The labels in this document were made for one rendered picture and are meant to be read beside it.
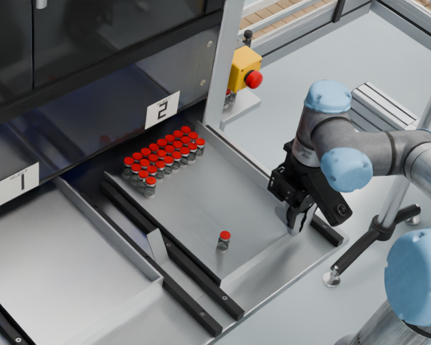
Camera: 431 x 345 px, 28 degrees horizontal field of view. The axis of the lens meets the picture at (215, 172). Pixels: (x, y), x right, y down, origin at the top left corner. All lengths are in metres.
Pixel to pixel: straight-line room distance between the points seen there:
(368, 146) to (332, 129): 0.07
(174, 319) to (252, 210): 0.32
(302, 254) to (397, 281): 0.62
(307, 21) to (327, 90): 0.76
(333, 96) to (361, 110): 1.20
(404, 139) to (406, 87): 2.21
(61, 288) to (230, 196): 0.41
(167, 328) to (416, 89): 2.30
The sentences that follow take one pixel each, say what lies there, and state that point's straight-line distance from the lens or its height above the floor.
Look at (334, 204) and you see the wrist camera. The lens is 1.57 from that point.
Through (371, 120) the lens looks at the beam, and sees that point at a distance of 2.64.
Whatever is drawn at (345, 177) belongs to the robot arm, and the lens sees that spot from 1.38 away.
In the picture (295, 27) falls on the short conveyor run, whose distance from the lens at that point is 2.16.
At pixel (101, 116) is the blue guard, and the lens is 1.60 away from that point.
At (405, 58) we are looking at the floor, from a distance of 3.80.
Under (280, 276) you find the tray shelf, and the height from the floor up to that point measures 0.88.
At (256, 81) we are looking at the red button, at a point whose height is 1.00.
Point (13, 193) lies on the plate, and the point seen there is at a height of 1.00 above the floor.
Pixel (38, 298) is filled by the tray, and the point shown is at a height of 0.88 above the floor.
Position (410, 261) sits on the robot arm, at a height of 1.39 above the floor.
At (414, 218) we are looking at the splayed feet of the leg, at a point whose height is 0.01.
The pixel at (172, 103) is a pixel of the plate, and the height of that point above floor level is 1.03.
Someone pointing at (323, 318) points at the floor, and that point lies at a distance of 2.73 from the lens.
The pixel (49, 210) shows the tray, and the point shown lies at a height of 0.88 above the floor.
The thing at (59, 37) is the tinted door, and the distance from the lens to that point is 1.42.
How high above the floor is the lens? 2.17
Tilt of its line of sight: 45 degrees down
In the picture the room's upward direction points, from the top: 12 degrees clockwise
